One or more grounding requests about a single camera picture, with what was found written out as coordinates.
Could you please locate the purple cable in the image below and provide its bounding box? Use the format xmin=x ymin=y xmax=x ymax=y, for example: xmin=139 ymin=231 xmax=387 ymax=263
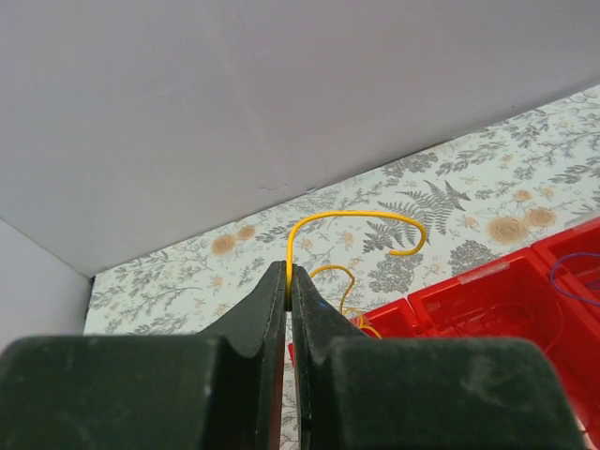
xmin=550 ymin=251 xmax=600 ymax=308

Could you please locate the red plastic bin right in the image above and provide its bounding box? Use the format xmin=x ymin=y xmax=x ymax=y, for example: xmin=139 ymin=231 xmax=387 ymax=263
xmin=532 ymin=217 xmax=599 ymax=324

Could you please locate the red plastic bin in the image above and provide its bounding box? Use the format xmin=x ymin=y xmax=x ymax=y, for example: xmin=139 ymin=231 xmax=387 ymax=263
xmin=288 ymin=297 xmax=418 ymax=367
xmin=408 ymin=249 xmax=599 ymax=441
xmin=532 ymin=217 xmax=599 ymax=324

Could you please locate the red plastic bin middle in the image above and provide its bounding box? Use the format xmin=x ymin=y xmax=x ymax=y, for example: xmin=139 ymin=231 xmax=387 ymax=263
xmin=408 ymin=249 xmax=599 ymax=441

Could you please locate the red plastic bin left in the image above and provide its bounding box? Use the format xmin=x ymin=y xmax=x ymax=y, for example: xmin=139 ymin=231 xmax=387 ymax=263
xmin=288 ymin=297 xmax=418 ymax=367

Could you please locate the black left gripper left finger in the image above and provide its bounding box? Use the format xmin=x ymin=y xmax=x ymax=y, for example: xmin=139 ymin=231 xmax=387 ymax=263
xmin=1 ymin=262 xmax=285 ymax=449

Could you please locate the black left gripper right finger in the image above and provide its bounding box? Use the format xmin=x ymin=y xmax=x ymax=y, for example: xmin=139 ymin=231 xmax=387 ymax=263
xmin=291 ymin=266 xmax=584 ymax=449

